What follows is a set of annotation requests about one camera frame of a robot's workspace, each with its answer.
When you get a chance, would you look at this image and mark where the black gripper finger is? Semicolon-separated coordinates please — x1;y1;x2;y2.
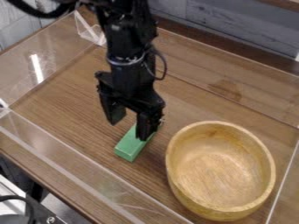
135;111;164;141
99;94;127;125

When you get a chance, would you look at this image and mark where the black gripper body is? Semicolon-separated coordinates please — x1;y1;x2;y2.
95;57;164;114

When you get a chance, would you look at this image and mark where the green rectangular block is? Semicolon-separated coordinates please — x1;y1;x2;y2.
113;125;155;162

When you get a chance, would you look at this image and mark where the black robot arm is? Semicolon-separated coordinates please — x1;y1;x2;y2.
57;0;164;141

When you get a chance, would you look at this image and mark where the light wooden bowl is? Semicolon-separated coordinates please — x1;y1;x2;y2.
164;121;276;221

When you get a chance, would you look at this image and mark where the clear acrylic corner bracket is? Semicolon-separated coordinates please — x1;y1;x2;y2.
73;11;107;46

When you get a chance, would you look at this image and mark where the clear acrylic tray wall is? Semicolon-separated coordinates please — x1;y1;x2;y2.
0;17;299;224

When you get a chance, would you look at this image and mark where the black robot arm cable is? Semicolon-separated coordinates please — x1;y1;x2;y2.
5;0;80;19

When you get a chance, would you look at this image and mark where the black cable at table edge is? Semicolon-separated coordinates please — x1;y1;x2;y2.
0;195;43;224

